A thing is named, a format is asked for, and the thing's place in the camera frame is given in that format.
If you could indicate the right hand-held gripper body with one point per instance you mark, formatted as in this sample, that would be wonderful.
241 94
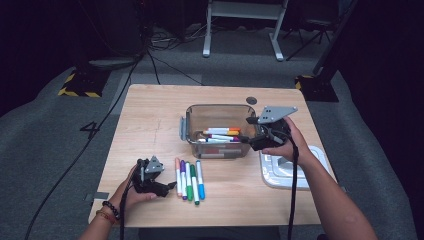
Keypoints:
273 133

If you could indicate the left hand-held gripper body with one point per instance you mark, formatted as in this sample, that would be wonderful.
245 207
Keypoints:
146 183

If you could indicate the magenta capped white marker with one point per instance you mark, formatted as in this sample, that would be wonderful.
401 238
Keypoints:
226 137

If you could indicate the light green capped white marker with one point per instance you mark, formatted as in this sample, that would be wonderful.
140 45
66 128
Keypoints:
189 193

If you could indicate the purple capped white marker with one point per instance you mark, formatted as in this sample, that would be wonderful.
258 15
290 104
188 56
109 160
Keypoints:
183 166

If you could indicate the orange capped white marker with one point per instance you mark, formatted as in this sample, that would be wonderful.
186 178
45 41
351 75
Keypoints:
223 129

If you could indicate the dark green capped white marker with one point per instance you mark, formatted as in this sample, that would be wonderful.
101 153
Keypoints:
192 170

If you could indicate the yellow capped white marker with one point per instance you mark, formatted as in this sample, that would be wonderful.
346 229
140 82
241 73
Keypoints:
220 133

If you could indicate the light blue capped white marker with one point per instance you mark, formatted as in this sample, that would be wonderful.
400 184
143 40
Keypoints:
201 191

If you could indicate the clear tinted plastic storage box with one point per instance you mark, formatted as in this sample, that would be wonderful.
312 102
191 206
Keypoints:
216 116

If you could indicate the person's left hand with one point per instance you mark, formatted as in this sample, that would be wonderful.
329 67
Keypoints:
125 196

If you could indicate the person's right hand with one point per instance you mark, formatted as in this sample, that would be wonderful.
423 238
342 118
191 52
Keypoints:
296 146

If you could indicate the round dark table grommet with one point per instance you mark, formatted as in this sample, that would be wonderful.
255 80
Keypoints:
251 100

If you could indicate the white plastic box lid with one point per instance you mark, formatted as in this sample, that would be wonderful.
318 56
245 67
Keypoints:
283 176

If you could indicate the grey tape piece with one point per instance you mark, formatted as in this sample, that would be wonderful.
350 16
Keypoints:
100 196

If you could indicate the black yellow striped stand base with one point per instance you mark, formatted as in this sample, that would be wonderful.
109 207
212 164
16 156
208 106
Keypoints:
86 83
320 90

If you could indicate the dark metal stand pole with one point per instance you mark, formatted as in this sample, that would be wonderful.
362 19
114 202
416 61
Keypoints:
333 36

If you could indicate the black tripod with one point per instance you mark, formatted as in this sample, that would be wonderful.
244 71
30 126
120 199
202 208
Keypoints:
313 22

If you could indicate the white metal table frame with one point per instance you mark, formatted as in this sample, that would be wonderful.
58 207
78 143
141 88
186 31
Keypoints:
245 10

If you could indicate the grey stand base plate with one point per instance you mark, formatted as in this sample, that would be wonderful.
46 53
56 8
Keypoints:
113 63

